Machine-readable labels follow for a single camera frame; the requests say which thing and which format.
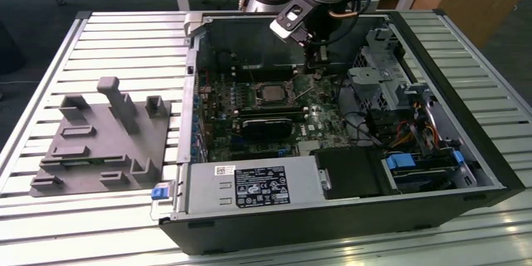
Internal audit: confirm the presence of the CPU socket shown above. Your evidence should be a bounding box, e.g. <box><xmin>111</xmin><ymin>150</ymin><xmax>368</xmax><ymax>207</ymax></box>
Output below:
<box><xmin>251</xmin><ymin>81</ymin><xmax>302</xmax><ymax>107</ymax></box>

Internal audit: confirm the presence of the blue case latch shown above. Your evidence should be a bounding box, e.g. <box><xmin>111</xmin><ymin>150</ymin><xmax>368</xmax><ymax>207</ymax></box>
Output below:
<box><xmin>151</xmin><ymin>183</ymin><xmax>175</xmax><ymax>201</ymax></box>

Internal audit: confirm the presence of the metal drive cage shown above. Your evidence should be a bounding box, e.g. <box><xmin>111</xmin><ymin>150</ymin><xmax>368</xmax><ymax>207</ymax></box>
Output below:
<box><xmin>347</xmin><ymin>27</ymin><xmax>440</xmax><ymax>113</ymax></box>

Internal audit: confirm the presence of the blue disk carrier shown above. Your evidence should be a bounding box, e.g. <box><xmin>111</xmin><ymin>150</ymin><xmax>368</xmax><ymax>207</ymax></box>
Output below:
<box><xmin>384</xmin><ymin>151</ymin><xmax>416</xmax><ymax>172</ymax></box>

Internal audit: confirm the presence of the green motherboard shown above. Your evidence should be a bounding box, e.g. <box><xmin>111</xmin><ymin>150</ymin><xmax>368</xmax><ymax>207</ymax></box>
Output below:
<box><xmin>195</xmin><ymin>69</ymin><xmax>355</xmax><ymax>163</ymax></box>

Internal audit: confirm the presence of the black cable bundle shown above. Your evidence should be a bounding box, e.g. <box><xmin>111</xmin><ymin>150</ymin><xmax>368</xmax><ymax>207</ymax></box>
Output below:
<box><xmin>336</xmin><ymin>108</ymin><xmax>395</xmax><ymax>148</ymax></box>

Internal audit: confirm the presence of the grey parts rack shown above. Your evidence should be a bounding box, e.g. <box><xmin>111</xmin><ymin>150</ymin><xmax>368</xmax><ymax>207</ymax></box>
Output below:
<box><xmin>28</xmin><ymin>75</ymin><xmax>174</xmax><ymax>199</ymax></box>

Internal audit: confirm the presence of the black graphics card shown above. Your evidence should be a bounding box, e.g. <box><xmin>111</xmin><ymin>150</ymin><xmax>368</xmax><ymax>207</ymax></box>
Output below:
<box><xmin>239</xmin><ymin>116</ymin><xmax>298</xmax><ymax>141</ymax></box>

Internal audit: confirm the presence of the silver chipset heatsink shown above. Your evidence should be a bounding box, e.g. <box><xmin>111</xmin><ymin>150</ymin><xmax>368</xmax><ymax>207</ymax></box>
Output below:
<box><xmin>298</xmin><ymin>140</ymin><xmax>324</xmax><ymax>152</ymax></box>

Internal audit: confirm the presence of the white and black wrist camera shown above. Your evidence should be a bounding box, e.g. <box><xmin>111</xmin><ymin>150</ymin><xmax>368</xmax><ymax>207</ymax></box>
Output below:
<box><xmin>268</xmin><ymin>0</ymin><xmax>314</xmax><ymax>43</ymax></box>

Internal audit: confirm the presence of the black plastic shroud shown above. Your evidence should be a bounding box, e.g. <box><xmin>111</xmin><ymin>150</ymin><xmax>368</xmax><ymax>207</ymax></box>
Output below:
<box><xmin>311</xmin><ymin>146</ymin><xmax>395</xmax><ymax>201</ymax></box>

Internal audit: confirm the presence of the black RAM slot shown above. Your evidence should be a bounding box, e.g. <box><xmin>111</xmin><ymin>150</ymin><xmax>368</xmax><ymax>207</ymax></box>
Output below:
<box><xmin>239</xmin><ymin>107</ymin><xmax>307</xmax><ymax>115</ymax></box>
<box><xmin>239</xmin><ymin>113</ymin><xmax>307</xmax><ymax>121</ymax></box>
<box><xmin>236</xmin><ymin>63</ymin><xmax>299</xmax><ymax>74</ymax></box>

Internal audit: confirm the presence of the yellow and orange wire bundle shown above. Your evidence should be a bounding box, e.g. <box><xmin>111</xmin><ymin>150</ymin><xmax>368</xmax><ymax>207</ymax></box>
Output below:
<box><xmin>395</xmin><ymin>121</ymin><xmax>443</xmax><ymax>150</ymax></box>

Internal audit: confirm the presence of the black PC case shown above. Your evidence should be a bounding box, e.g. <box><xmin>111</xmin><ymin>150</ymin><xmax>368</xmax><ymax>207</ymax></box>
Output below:
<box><xmin>156</xmin><ymin>9</ymin><xmax>528</xmax><ymax>256</ymax></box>

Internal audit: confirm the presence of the black hard disk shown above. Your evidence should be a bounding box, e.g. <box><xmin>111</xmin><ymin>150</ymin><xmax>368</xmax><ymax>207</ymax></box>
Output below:
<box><xmin>390</xmin><ymin>158</ymin><xmax>456</xmax><ymax>191</ymax></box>

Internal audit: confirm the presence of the grey case foot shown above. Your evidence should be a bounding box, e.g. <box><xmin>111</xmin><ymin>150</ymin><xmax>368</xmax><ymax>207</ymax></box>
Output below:
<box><xmin>183</xmin><ymin>12</ymin><xmax>206</xmax><ymax>35</ymax></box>

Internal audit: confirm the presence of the metal socket cover frame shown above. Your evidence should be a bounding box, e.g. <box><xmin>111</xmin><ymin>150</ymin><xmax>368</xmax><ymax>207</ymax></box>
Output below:
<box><xmin>254</xmin><ymin>82</ymin><xmax>299</xmax><ymax>107</ymax></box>

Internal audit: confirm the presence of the grey power supply unit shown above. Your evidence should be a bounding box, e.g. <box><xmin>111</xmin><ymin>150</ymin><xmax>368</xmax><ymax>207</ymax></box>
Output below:
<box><xmin>183</xmin><ymin>155</ymin><xmax>332</xmax><ymax>219</ymax></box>

